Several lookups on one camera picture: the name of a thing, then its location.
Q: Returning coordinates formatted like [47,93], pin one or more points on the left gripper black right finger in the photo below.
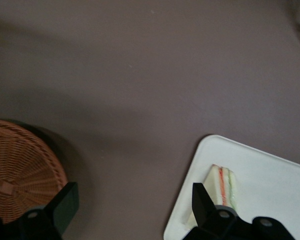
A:
[215,222]

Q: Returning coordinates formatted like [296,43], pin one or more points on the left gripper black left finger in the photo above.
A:
[40,225]

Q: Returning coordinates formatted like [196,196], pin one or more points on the triangular sandwich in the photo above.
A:
[222,185]

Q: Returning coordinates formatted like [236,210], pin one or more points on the round brown wicker basket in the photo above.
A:
[17,165]

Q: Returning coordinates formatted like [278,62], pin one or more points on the cream rectangular tray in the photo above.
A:
[265,180]

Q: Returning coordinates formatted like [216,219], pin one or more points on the brown table cover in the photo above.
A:
[140,75]

